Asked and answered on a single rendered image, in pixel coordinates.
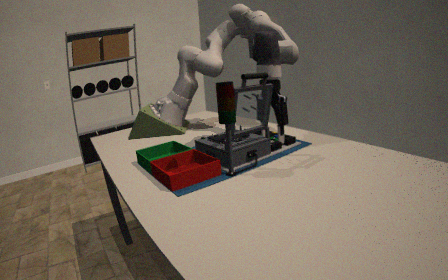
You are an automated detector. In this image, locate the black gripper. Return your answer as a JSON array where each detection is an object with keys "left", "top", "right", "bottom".
[{"left": 266, "top": 79, "right": 289, "bottom": 144}]

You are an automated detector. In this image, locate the green bin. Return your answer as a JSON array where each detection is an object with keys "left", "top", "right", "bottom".
[{"left": 136, "top": 141, "right": 193, "bottom": 174}]

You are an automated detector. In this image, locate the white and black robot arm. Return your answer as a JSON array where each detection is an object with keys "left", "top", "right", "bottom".
[{"left": 149, "top": 4, "right": 299, "bottom": 127}]

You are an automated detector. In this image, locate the red open-top bin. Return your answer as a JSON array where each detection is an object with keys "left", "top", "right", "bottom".
[{"left": 150, "top": 149, "right": 222, "bottom": 192}]

